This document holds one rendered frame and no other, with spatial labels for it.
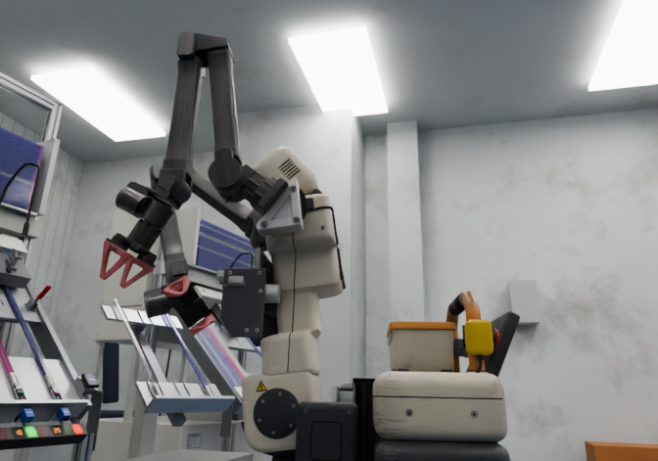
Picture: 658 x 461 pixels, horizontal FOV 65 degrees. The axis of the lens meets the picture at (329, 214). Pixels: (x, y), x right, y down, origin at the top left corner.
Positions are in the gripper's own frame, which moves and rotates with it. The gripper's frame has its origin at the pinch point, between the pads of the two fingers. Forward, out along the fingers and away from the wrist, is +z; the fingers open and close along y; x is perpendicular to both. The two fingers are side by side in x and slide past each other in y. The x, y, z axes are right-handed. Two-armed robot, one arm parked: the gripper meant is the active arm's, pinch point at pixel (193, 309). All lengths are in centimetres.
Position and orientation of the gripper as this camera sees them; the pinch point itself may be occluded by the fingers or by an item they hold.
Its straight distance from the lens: 130.1
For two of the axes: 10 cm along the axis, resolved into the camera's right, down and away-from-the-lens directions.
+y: -4.9, -8.5, -2.0
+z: 4.0, -0.1, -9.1
